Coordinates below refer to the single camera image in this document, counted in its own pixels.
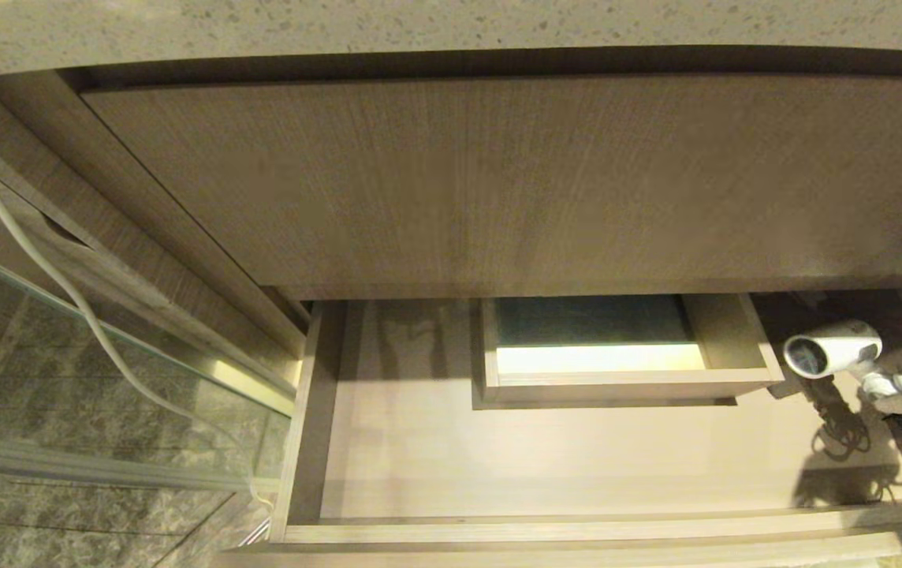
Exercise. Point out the white hair dryer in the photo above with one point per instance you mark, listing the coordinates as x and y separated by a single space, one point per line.
837 347

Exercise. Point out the wooden inner drawer compartment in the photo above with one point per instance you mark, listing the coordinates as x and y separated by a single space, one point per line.
616 386

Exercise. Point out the open wooden drawer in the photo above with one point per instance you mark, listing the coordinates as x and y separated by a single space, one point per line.
538 465

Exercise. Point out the wooden closed drawer front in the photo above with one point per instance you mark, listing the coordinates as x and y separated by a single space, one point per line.
498 181

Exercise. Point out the wooden vanity cabinet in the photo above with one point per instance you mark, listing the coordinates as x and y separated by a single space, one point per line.
143 237

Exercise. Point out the glass shower panel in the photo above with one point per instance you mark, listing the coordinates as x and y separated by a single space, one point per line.
41 371

